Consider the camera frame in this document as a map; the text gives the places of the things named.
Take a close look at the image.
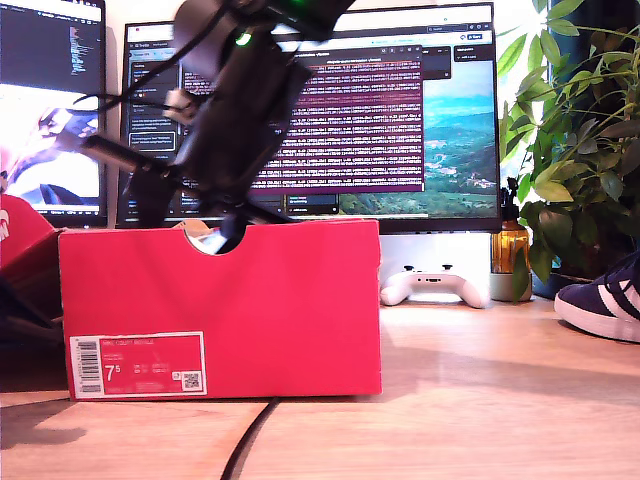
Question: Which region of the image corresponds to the red shoebox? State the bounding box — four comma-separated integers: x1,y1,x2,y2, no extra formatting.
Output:
57,218,384,402

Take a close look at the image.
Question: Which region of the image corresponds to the small pale round pot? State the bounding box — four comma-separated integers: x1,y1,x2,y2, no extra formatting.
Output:
488,272,534,303

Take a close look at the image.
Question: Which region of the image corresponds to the black square planter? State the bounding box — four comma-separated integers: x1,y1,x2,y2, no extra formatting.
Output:
532,272,596,301

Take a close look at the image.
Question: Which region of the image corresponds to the white game controller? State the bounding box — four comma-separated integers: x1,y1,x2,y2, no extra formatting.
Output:
379,263,491,310

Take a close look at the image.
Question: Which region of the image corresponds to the black monitor with camera feeds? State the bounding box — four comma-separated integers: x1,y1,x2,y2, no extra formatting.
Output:
0,0,109,229

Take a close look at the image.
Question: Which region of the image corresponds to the thick black table cable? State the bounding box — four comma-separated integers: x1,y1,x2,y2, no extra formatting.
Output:
219,398,279,480

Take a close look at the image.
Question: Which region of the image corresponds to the green leafy houseplant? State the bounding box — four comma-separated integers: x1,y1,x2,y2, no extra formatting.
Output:
494,0,640,304

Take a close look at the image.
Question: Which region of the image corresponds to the wide black computer monitor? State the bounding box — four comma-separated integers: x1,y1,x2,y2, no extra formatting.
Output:
115,2,503,235

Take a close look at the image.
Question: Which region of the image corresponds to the amber pump bottle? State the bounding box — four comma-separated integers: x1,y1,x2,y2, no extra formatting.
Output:
490,177,531,275

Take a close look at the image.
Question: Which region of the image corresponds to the thin black camera cable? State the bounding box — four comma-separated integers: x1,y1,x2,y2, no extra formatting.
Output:
73,4,231,112

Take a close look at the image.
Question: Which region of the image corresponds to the brown packing paper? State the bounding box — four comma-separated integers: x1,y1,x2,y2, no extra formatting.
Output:
172,218,211,239

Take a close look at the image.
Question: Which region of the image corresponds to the red shoebox lid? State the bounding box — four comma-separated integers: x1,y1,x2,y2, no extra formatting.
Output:
0,193,66,281

